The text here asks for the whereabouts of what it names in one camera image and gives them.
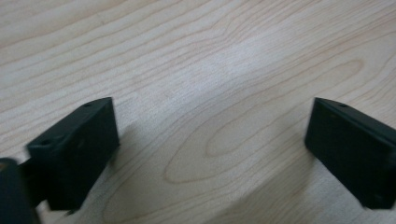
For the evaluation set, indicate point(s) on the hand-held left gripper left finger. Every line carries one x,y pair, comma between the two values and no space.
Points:
74,155

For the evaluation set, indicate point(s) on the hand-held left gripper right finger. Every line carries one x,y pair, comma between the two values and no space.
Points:
351,149

